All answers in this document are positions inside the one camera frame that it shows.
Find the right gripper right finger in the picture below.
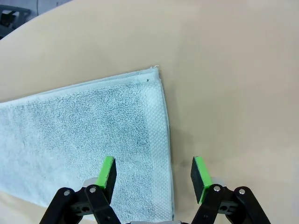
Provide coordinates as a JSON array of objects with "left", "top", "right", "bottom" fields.
[{"left": 191, "top": 156, "right": 271, "bottom": 224}]

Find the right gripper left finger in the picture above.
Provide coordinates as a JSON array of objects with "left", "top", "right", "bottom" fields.
[{"left": 39, "top": 155, "right": 122, "bottom": 224}]

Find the light blue towel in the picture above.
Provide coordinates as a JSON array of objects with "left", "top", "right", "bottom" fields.
[{"left": 0, "top": 65, "right": 176, "bottom": 222}]

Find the grey metal equipment frame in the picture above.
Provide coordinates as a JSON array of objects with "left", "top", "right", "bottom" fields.
[{"left": 0, "top": 3, "right": 31, "bottom": 40}]

